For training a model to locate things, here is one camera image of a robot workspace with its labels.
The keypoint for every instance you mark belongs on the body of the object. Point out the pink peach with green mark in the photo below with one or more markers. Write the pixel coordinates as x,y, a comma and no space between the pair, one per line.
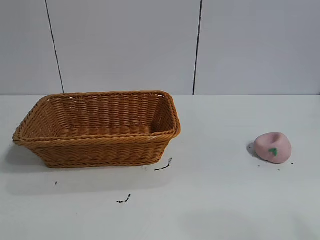
280,152

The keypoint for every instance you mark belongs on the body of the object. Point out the brown wicker basket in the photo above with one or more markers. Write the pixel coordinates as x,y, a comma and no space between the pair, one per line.
100,147

